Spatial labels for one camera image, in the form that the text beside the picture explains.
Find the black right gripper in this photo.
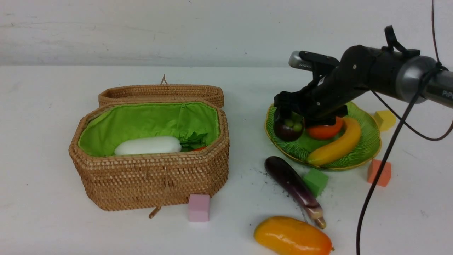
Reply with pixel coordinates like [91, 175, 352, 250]
[273, 45, 375, 132]

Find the orange persimmon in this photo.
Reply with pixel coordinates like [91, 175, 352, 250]
[306, 117, 344, 140]

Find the dark purple mangosteen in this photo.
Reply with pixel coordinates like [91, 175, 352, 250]
[273, 113, 304, 142]

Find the yellow banana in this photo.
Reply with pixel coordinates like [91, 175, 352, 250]
[306, 117, 361, 166]

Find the orange carrot with green leaves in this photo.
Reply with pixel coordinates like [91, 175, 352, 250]
[180, 132, 207, 152]

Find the yellow orange mango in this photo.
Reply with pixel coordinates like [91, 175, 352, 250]
[253, 216, 334, 255]

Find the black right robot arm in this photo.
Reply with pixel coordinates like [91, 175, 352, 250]
[274, 25, 452, 127]

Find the green leaf-shaped glass plate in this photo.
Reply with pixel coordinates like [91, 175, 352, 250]
[265, 102, 382, 171]

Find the purple eggplant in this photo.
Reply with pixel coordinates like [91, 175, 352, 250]
[265, 155, 327, 230]

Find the green foam cube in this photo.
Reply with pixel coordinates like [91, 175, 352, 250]
[302, 168, 329, 198]

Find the yellow foam block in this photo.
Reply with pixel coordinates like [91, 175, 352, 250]
[373, 110, 397, 132]

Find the orange foam cube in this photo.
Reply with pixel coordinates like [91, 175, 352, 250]
[367, 159, 392, 187]

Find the pink foam cube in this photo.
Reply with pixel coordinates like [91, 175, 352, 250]
[188, 194, 211, 222]

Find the woven rattan basket lid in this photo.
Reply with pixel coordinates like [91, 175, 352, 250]
[98, 75, 225, 108]

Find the white radish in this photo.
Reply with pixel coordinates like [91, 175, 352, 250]
[114, 136, 182, 155]

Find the woven rattan basket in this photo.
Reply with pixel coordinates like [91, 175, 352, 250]
[69, 100, 230, 211]

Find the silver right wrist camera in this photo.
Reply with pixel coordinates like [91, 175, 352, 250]
[288, 51, 340, 78]

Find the dark right arm cable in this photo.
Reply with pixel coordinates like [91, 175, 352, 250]
[356, 0, 453, 255]

